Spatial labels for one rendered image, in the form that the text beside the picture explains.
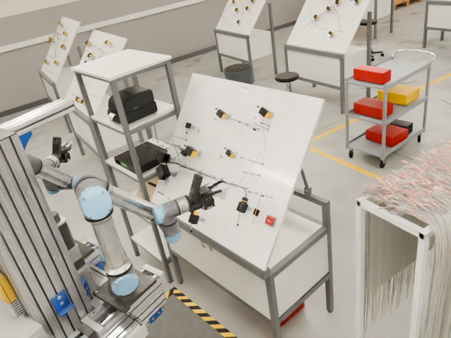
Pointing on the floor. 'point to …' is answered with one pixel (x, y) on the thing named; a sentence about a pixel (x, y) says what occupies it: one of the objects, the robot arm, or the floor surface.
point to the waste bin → (239, 73)
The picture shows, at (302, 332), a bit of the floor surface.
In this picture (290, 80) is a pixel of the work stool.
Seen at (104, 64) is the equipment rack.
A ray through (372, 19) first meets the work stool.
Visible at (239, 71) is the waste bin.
